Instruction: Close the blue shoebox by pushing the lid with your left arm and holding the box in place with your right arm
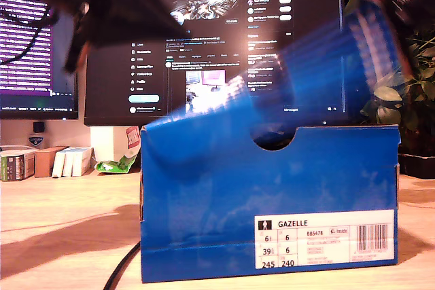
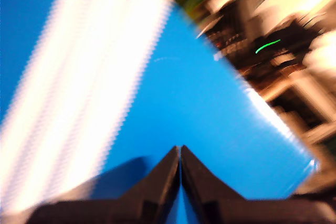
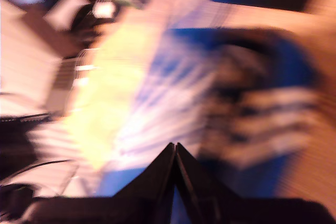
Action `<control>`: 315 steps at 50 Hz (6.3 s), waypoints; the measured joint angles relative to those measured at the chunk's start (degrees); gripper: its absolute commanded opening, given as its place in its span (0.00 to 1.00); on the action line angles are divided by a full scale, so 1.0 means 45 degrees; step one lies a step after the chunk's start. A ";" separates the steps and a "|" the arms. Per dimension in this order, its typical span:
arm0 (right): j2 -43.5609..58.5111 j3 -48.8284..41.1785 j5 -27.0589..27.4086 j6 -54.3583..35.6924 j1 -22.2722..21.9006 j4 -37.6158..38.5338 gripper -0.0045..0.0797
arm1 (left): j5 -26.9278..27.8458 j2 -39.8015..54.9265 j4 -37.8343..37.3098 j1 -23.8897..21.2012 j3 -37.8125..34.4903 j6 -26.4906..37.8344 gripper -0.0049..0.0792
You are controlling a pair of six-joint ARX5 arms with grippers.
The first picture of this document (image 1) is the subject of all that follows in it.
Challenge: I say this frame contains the blue adidas shoebox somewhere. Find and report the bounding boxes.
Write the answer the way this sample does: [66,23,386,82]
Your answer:
[139,0,404,284]

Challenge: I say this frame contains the shield shaped badge sticker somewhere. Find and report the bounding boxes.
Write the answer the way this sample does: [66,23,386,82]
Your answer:
[27,135,46,149]

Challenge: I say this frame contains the dark green printed box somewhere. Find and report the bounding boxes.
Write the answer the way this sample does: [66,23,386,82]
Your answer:
[0,149,37,182]

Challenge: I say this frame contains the white slim box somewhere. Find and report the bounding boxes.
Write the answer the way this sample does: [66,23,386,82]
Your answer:
[63,149,78,178]
[52,149,68,179]
[72,147,94,178]

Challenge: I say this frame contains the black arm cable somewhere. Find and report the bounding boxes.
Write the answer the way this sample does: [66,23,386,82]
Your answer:
[0,11,60,65]

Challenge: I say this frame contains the dark plant pot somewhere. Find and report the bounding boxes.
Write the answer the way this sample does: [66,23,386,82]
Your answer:
[397,130,435,179]

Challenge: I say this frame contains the brown cardboard box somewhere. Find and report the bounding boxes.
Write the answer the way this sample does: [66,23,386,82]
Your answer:
[34,146,69,179]

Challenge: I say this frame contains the white monitor stand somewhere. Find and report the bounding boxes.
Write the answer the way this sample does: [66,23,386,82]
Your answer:
[90,126,115,164]

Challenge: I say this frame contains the green snack bag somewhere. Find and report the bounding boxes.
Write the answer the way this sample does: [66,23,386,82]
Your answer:
[94,153,139,175]

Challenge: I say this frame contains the large black computer monitor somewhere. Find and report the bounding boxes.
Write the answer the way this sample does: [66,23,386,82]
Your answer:
[83,0,348,127]

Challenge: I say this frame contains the black cable on table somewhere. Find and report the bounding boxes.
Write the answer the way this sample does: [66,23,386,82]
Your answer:
[103,242,142,290]

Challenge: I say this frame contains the green leafy houseplant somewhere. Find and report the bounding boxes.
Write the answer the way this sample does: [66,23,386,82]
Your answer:
[343,0,435,132]

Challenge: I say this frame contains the red and white packet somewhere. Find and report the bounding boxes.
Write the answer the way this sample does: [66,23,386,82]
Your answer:
[125,126,142,160]

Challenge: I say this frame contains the small black computer monitor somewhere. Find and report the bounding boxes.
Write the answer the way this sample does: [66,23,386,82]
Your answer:
[0,0,80,121]

